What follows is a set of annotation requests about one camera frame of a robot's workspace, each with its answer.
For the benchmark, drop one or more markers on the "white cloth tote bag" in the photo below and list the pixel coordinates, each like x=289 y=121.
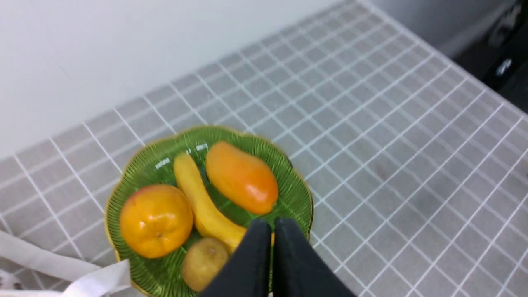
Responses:
x=87 y=279

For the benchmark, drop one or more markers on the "orange tangerine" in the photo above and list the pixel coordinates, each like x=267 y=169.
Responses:
x=156 y=220

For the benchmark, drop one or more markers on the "yellow banana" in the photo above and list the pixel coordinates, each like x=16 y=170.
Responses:
x=208 y=220

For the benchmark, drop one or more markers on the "dark equipment beside table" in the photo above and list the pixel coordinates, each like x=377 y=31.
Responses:
x=500 y=58

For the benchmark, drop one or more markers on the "green leaf-shaped glass plate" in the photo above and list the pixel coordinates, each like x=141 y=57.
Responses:
x=153 y=164

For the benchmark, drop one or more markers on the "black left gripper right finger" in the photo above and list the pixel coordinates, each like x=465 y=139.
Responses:
x=298 y=271

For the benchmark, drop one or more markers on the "orange mango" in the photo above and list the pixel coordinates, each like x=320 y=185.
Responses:
x=244 y=179

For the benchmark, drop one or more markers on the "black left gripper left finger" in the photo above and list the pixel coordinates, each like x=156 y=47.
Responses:
x=246 y=273

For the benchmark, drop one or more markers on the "brown kiwi fruit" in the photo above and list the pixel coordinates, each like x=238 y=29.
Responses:
x=202 y=263

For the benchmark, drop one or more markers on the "grey checkered tablecloth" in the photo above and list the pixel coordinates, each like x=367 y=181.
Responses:
x=417 y=172

